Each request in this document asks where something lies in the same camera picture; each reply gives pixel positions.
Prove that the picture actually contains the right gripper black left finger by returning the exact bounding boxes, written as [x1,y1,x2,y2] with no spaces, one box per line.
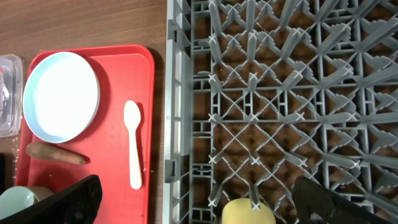
[1,175,103,224]

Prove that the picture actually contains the white plastic spoon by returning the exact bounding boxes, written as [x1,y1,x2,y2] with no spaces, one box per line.
[123,100,142,190]

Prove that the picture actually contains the brown sweet potato piece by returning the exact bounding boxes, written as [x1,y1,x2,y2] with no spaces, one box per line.
[25,142,86,165]

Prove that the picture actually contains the clear plastic bin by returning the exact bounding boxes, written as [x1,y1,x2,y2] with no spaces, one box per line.
[1,54,24,138]

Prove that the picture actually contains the red plastic tray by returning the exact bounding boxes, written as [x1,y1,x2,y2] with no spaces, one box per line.
[15,45,155,223]

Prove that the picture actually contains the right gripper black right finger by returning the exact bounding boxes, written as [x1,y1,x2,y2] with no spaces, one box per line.
[292,176,391,224]

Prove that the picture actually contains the mint green bowl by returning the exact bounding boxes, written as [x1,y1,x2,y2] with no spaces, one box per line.
[1,186,53,219]

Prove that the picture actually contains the yellow plastic cup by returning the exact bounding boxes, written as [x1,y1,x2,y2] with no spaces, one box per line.
[220,198,276,224]

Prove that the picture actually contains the black waste tray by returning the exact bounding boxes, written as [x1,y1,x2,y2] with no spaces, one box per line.
[0,153,6,192]

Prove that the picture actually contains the light blue round plate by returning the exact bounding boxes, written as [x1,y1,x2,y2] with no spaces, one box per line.
[22,52,100,143]

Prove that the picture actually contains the grey plastic dishwasher rack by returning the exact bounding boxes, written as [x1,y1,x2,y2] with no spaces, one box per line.
[162,0,397,223]

